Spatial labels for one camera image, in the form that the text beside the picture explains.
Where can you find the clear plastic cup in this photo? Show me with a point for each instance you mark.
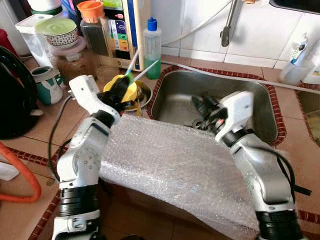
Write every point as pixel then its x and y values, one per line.
pixel 292 74

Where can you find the clear bubble wrap sheet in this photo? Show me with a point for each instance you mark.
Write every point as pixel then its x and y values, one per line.
pixel 175 170

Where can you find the patterned bowl with green lid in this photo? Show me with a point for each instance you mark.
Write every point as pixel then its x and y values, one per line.
pixel 57 32

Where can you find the clear pitcher with white lid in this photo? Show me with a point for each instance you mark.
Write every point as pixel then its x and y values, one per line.
pixel 32 42

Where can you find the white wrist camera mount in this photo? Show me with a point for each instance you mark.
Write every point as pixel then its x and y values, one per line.
pixel 87 95
pixel 239 110

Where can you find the small white object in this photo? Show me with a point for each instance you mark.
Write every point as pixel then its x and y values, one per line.
pixel 7 171

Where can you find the dark hanging pan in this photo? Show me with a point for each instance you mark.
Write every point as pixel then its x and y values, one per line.
pixel 295 5

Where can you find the white and blue tube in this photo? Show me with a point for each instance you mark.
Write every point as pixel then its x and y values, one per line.
pixel 299 50

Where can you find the red container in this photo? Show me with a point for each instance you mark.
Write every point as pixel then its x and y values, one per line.
pixel 6 42

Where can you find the white bottle with yellow cap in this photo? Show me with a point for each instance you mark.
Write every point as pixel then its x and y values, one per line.
pixel 312 75

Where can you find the orange lidded clear jar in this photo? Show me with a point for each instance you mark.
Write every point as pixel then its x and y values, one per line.
pixel 95 35

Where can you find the black kettle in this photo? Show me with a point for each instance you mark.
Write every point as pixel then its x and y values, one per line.
pixel 17 95

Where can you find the pink lidded brown jar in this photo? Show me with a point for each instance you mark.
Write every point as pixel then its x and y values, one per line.
pixel 72 62

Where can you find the blue capped soap bottle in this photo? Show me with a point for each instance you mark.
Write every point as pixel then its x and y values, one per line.
pixel 152 50

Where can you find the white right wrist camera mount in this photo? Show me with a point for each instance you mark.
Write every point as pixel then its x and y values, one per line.
pixel 239 110

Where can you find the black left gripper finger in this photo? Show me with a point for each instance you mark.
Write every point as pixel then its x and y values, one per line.
pixel 122 87

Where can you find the steel sink basin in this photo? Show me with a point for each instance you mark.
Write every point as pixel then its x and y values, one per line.
pixel 306 100
pixel 175 95

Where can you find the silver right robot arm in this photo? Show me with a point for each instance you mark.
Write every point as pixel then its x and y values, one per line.
pixel 260 175

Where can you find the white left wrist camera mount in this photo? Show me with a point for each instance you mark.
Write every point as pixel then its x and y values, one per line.
pixel 87 95

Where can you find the thin teal tipped straw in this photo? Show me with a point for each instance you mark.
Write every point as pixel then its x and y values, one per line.
pixel 132 62
pixel 147 70

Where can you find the green and white mug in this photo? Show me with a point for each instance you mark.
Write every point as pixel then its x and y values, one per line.
pixel 47 85

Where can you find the white round container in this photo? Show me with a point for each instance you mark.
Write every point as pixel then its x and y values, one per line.
pixel 45 5

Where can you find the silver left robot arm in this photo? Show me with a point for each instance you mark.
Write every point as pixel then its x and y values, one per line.
pixel 80 160

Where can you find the beige water ionizer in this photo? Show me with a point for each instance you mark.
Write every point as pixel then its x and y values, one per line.
pixel 127 30

